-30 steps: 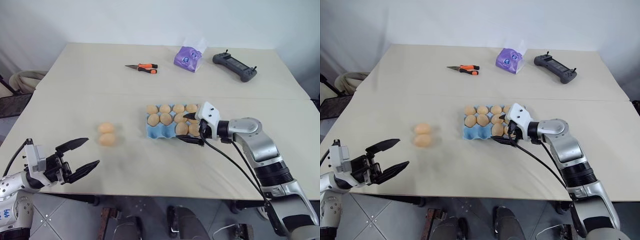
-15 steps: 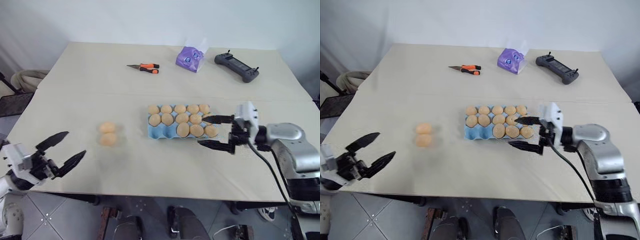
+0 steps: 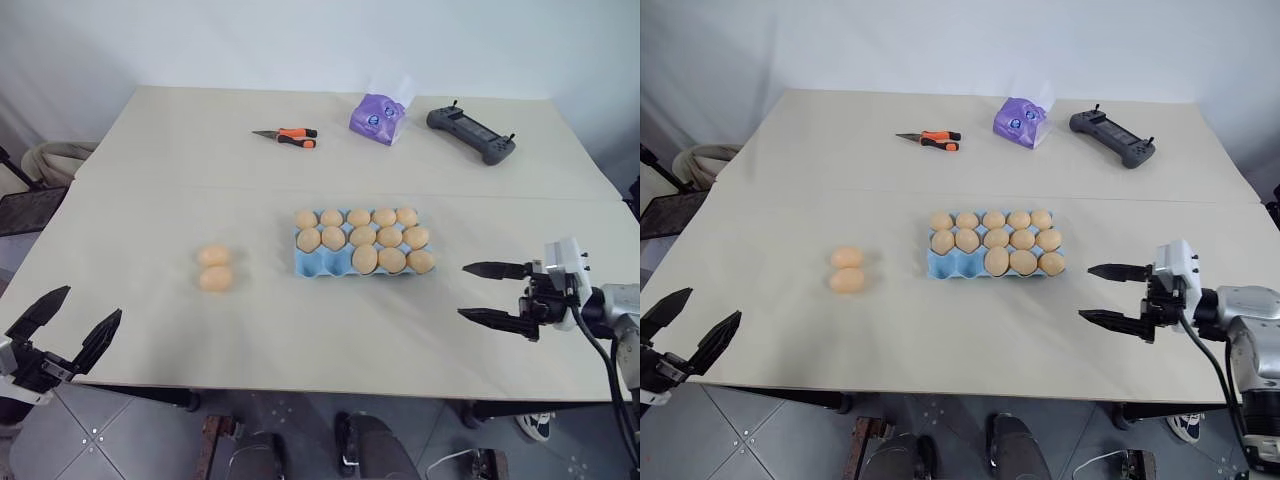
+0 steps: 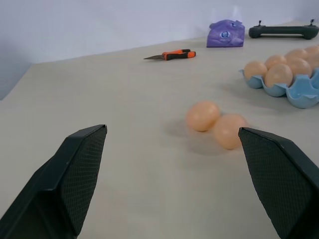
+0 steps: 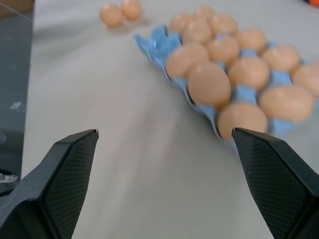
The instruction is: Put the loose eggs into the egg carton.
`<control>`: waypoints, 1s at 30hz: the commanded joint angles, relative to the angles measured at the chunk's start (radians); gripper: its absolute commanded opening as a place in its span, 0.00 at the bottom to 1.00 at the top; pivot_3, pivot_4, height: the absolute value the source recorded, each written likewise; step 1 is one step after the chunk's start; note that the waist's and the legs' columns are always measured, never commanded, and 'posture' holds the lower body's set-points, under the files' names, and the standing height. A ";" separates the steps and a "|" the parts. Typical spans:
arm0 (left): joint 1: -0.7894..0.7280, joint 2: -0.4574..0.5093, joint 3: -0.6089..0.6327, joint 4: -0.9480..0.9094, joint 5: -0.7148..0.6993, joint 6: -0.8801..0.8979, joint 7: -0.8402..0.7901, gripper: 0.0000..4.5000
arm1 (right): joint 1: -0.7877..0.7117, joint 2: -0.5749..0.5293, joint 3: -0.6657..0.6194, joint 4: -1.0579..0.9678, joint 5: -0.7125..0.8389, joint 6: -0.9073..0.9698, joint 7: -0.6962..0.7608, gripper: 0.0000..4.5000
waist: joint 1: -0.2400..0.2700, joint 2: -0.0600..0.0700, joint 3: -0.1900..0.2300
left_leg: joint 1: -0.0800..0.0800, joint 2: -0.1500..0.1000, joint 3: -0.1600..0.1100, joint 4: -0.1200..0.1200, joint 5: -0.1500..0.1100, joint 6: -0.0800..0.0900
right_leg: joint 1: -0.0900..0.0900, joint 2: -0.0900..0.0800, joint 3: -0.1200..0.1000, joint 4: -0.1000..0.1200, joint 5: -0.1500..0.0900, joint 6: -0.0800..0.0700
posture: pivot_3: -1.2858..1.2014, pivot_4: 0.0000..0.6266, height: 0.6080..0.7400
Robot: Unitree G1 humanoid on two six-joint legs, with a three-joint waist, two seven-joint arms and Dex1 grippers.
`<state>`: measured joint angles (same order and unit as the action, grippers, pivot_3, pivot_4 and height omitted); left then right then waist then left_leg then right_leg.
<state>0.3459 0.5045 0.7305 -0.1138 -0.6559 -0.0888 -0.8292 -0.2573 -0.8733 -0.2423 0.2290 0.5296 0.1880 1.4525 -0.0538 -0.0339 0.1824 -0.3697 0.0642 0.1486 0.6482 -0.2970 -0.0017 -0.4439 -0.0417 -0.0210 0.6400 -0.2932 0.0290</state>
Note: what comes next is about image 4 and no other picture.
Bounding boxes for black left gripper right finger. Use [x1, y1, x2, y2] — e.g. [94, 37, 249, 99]
[238, 126, 319, 239]

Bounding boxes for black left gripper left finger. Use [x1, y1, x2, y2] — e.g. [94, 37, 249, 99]
[0, 124, 108, 239]

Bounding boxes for tan egg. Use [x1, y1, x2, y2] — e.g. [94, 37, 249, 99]
[304, 45, 319, 68]
[243, 61, 268, 79]
[264, 63, 293, 88]
[264, 54, 288, 70]
[285, 48, 309, 60]
[212, 114, 249, 150]
[185, 100, 221, 132]
[286, 57, 313, 77]

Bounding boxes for blue egg carton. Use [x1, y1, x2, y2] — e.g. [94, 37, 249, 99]
[238, 68, 319, 109]

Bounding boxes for black remote controller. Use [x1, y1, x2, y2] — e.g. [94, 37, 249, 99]
[248, 19, 319, 40]

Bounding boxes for purple tissue pack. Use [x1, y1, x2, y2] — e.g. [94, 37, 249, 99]
[206, 19, 245, 48]

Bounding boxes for orange and black pliers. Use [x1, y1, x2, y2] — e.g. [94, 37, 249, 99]
[143, 49, 197, 61]

